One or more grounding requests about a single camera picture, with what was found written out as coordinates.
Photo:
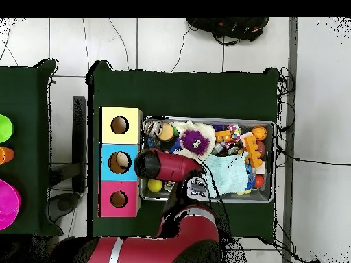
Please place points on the black backpack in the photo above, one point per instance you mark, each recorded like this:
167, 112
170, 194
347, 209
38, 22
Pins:
230, 27

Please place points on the wooden box with three holes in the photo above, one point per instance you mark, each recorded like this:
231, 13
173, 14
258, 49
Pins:
120, 137

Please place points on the black upright panel on stand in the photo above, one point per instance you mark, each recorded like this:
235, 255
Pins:
79, 137

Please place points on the purple spiky monster toy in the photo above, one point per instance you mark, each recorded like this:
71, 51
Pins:
192, 139

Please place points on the mint green waffle cloth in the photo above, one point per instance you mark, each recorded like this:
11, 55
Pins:
230, 175

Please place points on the green plastic cup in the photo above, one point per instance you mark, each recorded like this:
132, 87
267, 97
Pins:
5, 128

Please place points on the small orange basketball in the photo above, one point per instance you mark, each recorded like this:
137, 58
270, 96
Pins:
259, 133

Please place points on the yellow ball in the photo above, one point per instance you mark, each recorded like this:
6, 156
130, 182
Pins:
155, 185

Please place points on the short orange building block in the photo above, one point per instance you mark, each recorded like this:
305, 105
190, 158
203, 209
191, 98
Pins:
222, 135

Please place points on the magenta plastic bowl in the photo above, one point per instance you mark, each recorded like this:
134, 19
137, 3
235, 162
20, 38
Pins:
8, 205

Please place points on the dark green table cloth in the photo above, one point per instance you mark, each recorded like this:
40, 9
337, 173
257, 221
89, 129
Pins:
22, 96
178, 93

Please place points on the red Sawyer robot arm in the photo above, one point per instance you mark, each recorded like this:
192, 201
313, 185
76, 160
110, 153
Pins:
175, 167

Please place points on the cream knitted cloth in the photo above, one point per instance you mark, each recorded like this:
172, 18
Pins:
208, 142

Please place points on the long orange building block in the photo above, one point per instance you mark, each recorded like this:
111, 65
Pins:
252, 150

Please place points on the orange plastic cone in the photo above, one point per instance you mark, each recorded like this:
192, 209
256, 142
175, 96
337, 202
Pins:
6, 155

